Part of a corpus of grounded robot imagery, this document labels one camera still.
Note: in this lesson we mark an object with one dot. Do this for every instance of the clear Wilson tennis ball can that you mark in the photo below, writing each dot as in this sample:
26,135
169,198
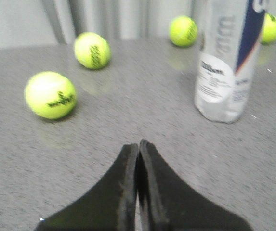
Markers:
230,42

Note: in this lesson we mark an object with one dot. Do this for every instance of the Head Team yellow tennis ball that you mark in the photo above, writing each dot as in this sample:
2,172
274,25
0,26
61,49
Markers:
183,31

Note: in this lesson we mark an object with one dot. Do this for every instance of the Wilson 3 yellow tennis ball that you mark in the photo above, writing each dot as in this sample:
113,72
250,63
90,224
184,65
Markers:
50,95

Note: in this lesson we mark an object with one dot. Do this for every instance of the grey pleated curtain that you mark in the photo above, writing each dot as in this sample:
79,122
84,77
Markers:
50,22

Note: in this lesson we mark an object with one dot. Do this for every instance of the Roland Garros yellow tennis ball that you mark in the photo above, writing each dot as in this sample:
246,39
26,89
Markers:
92,51

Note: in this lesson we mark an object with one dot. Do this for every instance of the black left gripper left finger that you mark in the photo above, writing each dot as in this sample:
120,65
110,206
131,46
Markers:
108,206

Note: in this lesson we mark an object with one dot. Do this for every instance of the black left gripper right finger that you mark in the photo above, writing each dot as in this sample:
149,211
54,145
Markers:
167,203

